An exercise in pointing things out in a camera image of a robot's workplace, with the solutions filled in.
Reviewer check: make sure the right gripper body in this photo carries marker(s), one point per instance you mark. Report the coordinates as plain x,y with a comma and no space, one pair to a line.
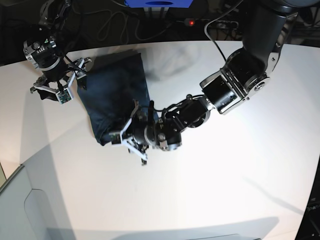
61,75

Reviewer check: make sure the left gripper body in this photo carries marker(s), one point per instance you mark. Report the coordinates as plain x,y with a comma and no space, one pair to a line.
138,133

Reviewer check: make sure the dark blue T-shirt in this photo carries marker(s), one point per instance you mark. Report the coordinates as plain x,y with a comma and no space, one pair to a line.
112,85

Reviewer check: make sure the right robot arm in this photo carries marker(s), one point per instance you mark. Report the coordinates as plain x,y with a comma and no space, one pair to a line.
47,52

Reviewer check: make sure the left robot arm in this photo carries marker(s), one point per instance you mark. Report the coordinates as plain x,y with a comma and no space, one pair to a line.
245,71

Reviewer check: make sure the blue box on stand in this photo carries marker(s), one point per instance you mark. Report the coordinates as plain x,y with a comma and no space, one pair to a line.
158,3

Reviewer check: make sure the metal stand under box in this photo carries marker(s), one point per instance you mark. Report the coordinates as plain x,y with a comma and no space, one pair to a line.
155,12

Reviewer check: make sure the white power strip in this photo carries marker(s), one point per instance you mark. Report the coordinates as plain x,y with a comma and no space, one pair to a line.
218,24

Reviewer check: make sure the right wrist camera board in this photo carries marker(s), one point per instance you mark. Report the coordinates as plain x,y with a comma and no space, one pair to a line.
64,96

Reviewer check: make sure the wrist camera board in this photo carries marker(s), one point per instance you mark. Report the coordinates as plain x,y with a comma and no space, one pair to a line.
115,137
64,96

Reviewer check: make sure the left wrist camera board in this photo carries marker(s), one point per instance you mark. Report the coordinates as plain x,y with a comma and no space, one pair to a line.
115,137

